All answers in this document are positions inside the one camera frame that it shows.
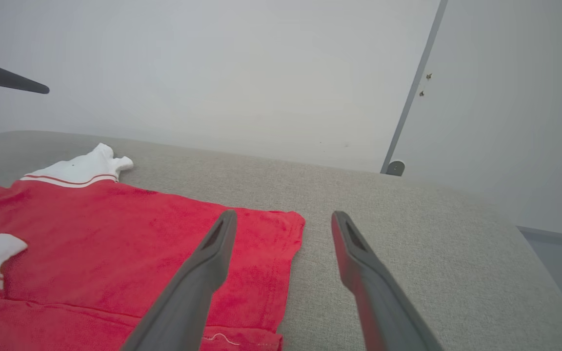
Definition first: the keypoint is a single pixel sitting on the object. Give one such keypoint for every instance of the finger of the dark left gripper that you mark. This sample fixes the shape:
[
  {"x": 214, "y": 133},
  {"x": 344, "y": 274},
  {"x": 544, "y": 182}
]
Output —
[{"x": 3, "y": 77}]

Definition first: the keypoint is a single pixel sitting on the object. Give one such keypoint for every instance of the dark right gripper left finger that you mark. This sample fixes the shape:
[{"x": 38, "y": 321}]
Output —
[{"x": 188, "y": 292}]

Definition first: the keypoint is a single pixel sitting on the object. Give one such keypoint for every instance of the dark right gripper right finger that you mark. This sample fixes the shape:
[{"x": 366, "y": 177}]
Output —
[{"x": 383, "y": 302}]

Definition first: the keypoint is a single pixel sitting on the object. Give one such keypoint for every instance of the red and white shirt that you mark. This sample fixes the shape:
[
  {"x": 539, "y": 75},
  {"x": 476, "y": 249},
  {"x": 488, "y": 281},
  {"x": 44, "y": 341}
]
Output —
[{"x": 90, "y": 243}]

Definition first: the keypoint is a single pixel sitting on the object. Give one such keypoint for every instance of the grey fabric sofa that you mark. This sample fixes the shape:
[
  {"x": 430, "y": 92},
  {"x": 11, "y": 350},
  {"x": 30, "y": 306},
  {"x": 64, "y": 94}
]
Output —
[{"x": 408, "y": 243}]

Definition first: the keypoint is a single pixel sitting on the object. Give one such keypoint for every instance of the white door panel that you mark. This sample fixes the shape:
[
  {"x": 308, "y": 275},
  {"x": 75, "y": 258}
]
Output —
[{"x": 505, "y": 122}]

